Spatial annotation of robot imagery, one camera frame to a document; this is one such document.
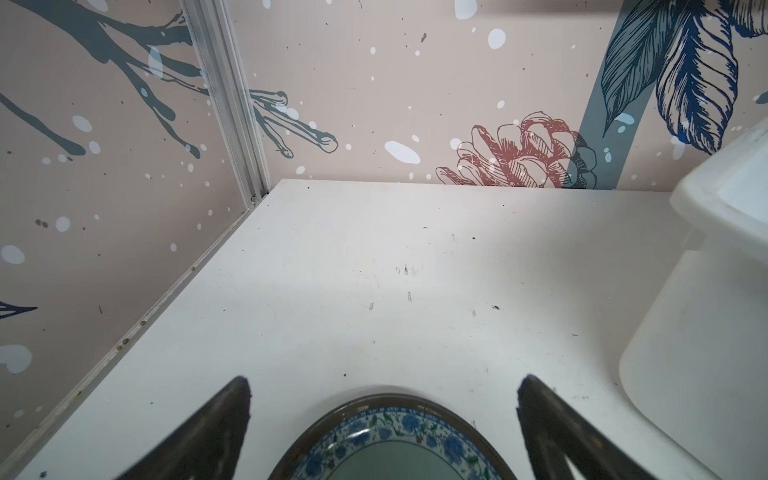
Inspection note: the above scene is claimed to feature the blue floral green plate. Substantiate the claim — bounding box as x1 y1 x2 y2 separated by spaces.
270 393 516 479

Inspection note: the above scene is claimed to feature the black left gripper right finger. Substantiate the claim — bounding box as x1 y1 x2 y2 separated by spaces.
517 375 654 480

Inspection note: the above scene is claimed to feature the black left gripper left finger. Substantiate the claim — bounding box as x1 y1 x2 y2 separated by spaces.
119 376 251 480

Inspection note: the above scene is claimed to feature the aluminium frame post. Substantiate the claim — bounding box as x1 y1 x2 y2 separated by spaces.
181 0 270 210

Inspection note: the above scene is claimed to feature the white plastic bin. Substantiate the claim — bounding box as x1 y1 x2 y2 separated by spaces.
619 123 767 479

